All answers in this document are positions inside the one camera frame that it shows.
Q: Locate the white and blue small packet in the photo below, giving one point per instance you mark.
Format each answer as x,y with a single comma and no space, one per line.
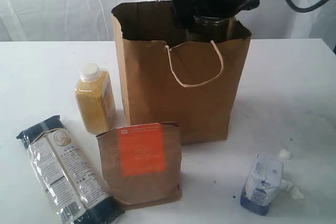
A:
262,184

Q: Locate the brown pouch with orange label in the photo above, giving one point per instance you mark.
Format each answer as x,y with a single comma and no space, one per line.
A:
141,164

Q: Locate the white backdrop curtain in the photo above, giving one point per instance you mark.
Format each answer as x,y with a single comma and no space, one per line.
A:
57,20

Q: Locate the yellow millet plastic bottle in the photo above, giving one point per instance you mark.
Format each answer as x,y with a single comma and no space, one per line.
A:
95,98

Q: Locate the noodle packet, navy and white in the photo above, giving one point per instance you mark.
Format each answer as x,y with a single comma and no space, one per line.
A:
75,192

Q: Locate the white crumpled paper bits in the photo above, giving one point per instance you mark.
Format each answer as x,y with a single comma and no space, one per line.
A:
286,185

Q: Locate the brown paper shopping bag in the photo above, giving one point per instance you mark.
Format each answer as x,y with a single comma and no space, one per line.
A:
166,78

